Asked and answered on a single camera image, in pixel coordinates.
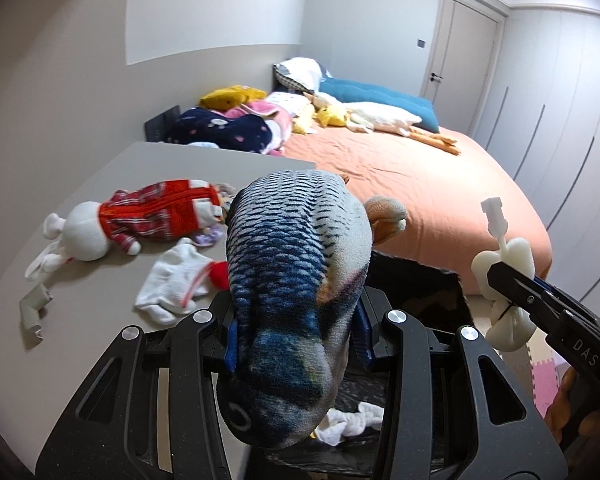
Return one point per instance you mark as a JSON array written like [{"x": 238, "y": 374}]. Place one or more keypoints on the bed with orange sheet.
[{"x": 430, "y": 185}]

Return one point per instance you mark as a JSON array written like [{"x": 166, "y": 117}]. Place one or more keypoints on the brown rounded object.
[{"x": 560, "y": 407}]

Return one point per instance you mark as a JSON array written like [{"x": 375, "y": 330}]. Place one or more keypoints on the black ribbed panel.
[{"x": 161, "y": 124}]

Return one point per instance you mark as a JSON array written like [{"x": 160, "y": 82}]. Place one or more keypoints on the white rabbit plush plaid outfit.
[{"x": 150, "y": 212}]

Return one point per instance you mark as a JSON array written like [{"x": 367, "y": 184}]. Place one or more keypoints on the white checked pillow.
[{"x": 300, "y": 72}]

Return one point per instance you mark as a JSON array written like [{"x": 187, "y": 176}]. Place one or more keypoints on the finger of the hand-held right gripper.
[{"x": 515, "y": 285}]

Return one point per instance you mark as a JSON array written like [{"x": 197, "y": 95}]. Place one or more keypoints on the navy patterned blanket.
[{"x": 220, "y": 130}]

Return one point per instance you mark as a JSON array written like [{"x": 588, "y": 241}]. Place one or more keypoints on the black storage bag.
[{"x": 420, "y": 290}]

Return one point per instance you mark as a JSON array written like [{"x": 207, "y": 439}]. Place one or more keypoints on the small purple cloth item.
[{"x": 207, "y": 236}]

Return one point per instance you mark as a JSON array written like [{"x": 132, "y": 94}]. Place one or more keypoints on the mustard yellow plush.
[{"x": 230, "y": 97}]

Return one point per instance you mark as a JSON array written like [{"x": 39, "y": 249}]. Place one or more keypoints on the teal cushion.
[{"x": 380, "y": 96}]

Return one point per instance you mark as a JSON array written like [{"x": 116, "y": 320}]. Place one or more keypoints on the white goose plush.
[{"x": 385, "y": 117}]

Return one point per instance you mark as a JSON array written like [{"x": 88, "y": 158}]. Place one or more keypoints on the white bone plush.
[{"x": 515, "y": 255}]

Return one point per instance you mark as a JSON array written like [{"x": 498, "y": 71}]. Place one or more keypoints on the yellow duck plush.
[{"x": 331, "y": 116}]

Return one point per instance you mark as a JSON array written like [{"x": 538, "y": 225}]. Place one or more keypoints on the pink foam mat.
[{"x": 545, "y": 382}]

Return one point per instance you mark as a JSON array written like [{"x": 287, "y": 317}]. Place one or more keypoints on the white patterned pillow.
[{"x": 292, "y": 104}]

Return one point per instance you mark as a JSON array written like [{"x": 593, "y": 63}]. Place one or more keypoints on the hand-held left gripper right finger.
[{"x": 366, "y": 332}]

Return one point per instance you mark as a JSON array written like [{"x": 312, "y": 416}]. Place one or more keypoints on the pink cloth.
[{"x": 279, "y": 127}]

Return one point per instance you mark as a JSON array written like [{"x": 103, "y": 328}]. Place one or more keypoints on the white sock with red trim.
[{"x": 172, "y": 280}]

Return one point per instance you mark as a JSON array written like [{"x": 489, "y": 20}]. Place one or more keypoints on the white cloth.
[{"x": 347, "y": 422}]

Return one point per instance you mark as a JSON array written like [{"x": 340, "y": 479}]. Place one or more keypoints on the white door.
[{"x": 460, "y": 60}]

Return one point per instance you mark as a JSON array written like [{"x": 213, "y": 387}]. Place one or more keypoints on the brown bear plush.
[{"x": 387, "y": 215}]

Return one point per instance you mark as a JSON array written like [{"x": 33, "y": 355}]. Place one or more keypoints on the blue grey fish plush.
[{"x": 290, "y": 270}]

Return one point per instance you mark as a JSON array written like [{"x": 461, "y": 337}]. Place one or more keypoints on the white wardrobe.
[{"x": 555, "y": 110}]

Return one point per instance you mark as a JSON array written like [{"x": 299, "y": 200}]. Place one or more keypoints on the grey plastic piece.
[{"x": 30, "y": 312}]

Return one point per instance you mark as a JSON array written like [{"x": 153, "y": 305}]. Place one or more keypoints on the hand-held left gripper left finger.
[{"x": 231, "y": 347}]

